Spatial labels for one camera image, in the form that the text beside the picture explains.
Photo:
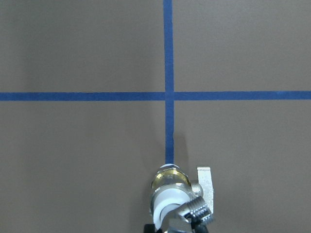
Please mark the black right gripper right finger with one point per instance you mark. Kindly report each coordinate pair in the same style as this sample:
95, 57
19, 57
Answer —
200, 227

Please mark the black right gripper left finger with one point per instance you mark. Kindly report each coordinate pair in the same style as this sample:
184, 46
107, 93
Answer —
149, 228

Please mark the small metal pipe fitting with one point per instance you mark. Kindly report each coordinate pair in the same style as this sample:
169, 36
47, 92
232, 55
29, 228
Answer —
181, 219

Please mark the white PPR brass valve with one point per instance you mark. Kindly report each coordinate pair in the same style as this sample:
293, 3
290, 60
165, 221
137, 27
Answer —
171, 188

